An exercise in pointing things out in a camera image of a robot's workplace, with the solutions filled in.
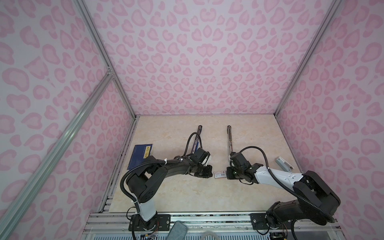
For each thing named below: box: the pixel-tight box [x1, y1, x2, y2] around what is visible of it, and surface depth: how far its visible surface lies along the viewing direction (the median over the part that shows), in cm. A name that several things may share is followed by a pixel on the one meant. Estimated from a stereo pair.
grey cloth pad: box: [167, 221, 188, 240], surface depth 70 cm
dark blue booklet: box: [127, 144, 153, 170], surface depth 100 cm
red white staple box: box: [213, 170, 227, 179], surface depth 90 cm
